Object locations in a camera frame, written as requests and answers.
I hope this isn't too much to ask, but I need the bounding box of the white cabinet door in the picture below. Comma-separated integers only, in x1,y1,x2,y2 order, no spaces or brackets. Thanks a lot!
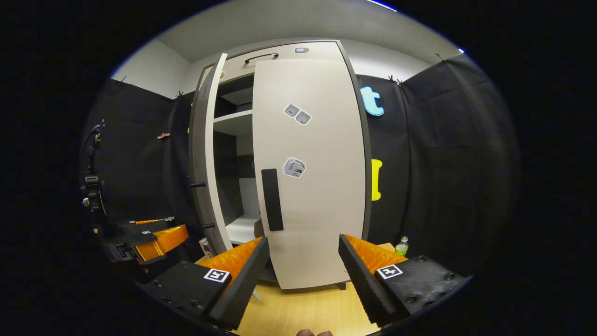
251,58,367,290
188,52,234,257

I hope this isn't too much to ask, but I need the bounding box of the beige cabinet drawer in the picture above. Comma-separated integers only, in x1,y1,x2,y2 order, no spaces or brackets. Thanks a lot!
218,41,346,81

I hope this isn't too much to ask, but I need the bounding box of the white shoe cabinet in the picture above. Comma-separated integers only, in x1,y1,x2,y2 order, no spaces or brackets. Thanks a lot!
188,38,373,291

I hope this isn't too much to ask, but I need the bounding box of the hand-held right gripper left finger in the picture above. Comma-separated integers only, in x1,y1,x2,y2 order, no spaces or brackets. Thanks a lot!
140,236,271,330

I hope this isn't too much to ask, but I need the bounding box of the white cabinet shelf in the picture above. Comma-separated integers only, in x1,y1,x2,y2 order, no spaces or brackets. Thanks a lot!
213,109,254,137
225,213,263,245

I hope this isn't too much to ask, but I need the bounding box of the black drawer handle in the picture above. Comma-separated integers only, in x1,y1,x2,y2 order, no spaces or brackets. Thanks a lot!
244,52,280,64

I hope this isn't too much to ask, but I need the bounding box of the long ceiling light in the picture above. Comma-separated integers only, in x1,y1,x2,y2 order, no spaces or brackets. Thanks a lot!
366,0,397,13

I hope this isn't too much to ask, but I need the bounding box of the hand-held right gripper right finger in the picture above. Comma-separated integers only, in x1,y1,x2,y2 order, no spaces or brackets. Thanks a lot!
338,233,470,327

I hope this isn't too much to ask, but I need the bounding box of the black backdrop cloth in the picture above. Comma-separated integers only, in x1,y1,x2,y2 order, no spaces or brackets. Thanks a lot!
86,78,199,277
356,52,521,277

